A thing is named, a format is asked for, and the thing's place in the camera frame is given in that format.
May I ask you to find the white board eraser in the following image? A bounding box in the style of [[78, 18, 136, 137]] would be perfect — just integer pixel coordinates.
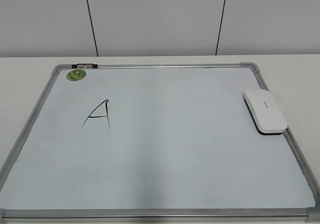
[[244, 89, 288, 135]]

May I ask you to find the white board with aluminium frame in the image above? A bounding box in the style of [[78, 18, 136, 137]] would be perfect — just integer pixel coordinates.
[[0, 63, 320, 222]]

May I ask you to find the black grey hanging clip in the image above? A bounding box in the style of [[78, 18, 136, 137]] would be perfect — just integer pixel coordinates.
[[71, 63, 98, 69]]

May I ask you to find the round green sticker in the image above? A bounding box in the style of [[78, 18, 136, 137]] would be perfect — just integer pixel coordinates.
[[66, 69, 87, 81]]

